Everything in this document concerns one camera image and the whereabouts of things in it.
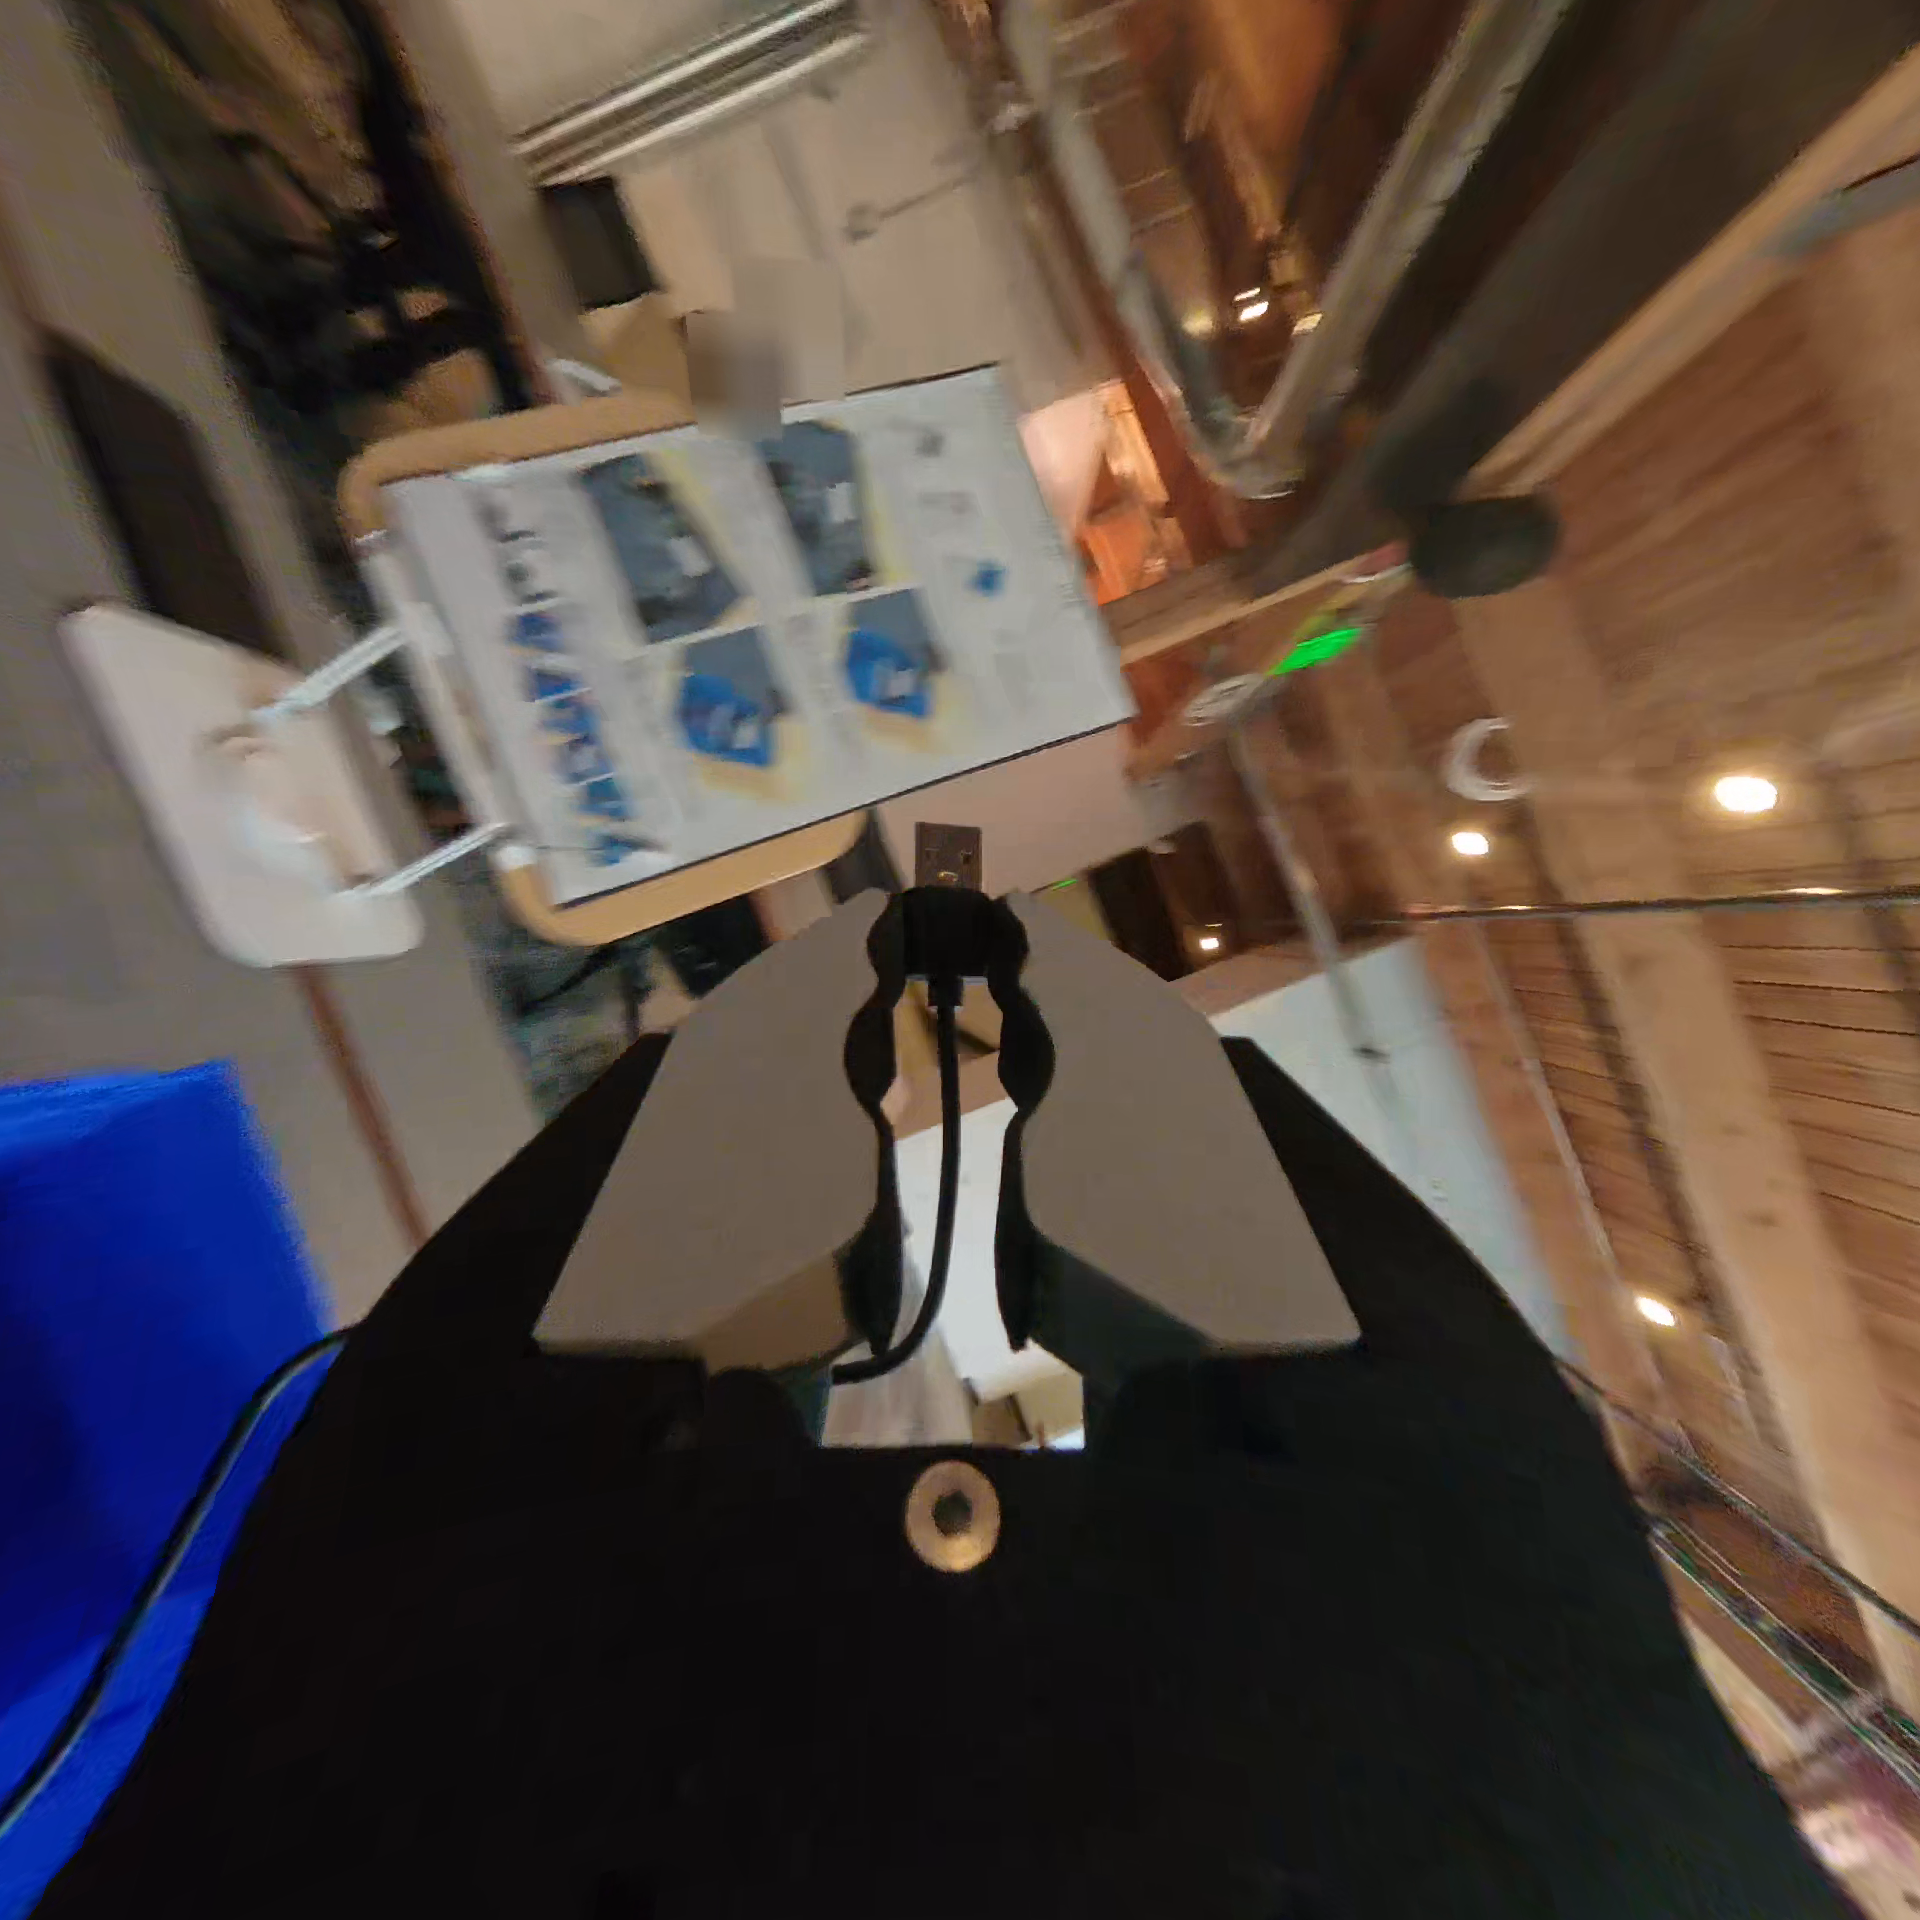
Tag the metal air duct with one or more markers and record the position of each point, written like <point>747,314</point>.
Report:
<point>1185,376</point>

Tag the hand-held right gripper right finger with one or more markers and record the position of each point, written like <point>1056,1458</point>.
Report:
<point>1185,1172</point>

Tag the instruction poster board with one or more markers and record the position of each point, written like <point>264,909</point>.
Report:
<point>900,600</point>

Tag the green exit sign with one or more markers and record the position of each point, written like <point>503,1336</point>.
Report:
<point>1319,647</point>

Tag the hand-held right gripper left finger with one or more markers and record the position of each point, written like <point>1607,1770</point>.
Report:
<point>720,1172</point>

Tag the metal duct pipe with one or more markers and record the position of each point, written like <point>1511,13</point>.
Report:
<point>705,76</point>

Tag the blue plastic bin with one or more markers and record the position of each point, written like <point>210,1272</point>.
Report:
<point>135,1349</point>

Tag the black rectangular desk panel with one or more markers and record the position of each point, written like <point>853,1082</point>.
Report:
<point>148,480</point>

